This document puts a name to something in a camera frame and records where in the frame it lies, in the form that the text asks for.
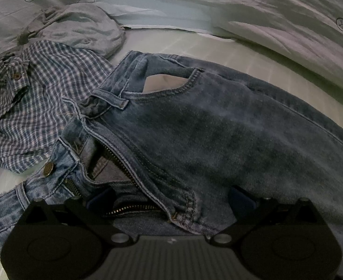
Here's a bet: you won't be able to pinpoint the grey drawstring garment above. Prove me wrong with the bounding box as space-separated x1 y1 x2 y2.
16 4 127 60

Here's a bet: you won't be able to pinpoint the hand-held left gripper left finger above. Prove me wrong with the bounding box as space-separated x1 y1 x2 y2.
20 185 136 245

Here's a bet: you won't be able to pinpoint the blue checked shirt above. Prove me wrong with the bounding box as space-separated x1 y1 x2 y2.
0 40 115 173

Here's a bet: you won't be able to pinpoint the green grid mat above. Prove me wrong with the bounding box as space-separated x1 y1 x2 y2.
0 29 343 280

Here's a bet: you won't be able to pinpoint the blue denim jeans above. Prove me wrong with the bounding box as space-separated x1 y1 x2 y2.
0 50 343 280

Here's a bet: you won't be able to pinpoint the carrot print bed sheet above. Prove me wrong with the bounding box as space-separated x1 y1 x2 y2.
0 0 343 94

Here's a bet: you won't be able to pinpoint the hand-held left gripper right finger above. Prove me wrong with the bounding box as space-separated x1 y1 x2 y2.
212 185 323 245

